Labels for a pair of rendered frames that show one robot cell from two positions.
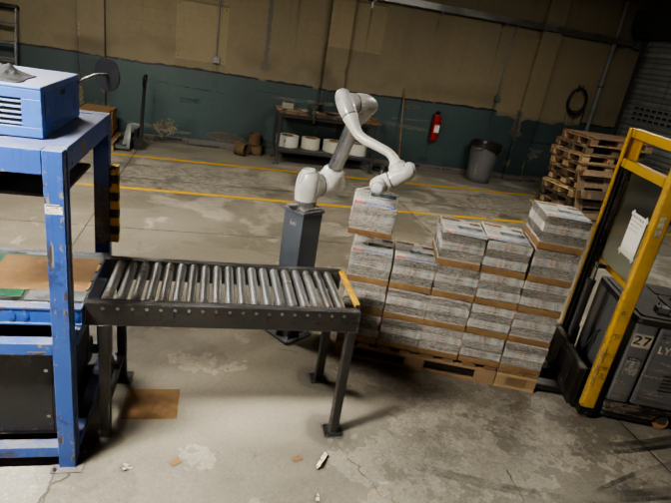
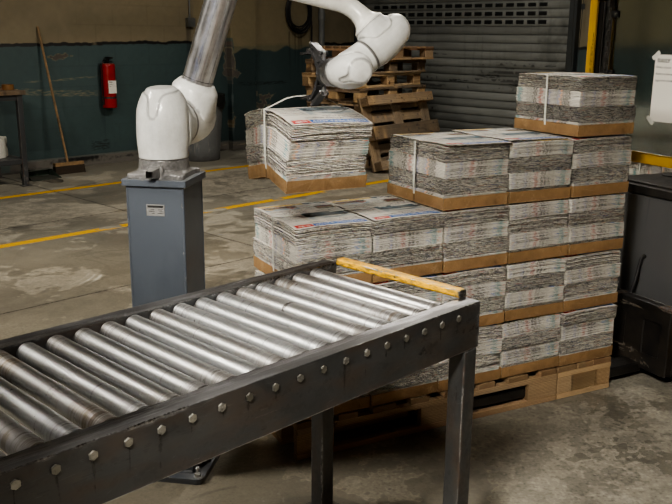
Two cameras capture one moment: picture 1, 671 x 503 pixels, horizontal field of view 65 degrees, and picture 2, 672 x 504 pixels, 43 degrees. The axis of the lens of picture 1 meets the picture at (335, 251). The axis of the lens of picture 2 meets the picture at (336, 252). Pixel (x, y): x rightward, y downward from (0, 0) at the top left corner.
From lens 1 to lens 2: 1.59 m
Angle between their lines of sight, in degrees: 30
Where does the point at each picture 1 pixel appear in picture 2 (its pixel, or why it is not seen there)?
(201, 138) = not seen: outside the picture
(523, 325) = (580, 277)
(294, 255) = (174, 283)
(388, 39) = not seen: outside the picture
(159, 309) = (124, 442)
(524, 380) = (595, 371)
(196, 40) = not seen: outside the picture
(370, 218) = (326, 150)
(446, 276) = (461, 230)
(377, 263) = (348, 243)
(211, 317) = (239, 416)
